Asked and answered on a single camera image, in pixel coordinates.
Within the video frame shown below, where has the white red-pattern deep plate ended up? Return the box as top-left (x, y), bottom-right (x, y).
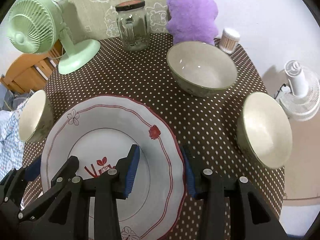
top-left (41, 95), bottom-right (185, 239)

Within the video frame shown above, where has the beige ceramic bowl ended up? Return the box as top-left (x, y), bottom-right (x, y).
top-left (167, 41), bottom-right (238, 98)
top-left (18, 90), bottom-right (54, 142)
top-left (236, 92), bottom-right (293, 169)

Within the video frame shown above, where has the brown polka-dot tablecloth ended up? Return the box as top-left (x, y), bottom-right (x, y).
top-left (23, 34), bottom-right (286, 239)

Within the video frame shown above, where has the wooden bed headboard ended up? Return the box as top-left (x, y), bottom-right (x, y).
top-left (1, 41), bottom-right (64, 94)

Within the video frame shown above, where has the beige door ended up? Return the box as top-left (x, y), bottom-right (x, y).
top-left (285, 113), bottom-right (319, 206)

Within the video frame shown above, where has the white standing fan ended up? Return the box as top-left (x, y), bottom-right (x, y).
top-left (274, 60), bottom-right (319, 121)

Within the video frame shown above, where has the toothpick container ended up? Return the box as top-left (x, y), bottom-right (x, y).
top-left (219, 27), bottom-right (241, 54)

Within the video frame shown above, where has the glass jar black lid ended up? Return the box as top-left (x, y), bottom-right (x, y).
top-left (115, 0), bottom-right (150, 51)

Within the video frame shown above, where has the green desk fan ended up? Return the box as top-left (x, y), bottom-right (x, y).
top-left (7, 0), bottom-right (100, 75)

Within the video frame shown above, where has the purple plush toy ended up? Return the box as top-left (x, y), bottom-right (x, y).
top-left (166, 0), bottom-right (219, 44)

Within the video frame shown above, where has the green patterned wall mat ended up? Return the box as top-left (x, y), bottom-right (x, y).
top-left (63, 0), bottom-right (168, 42)

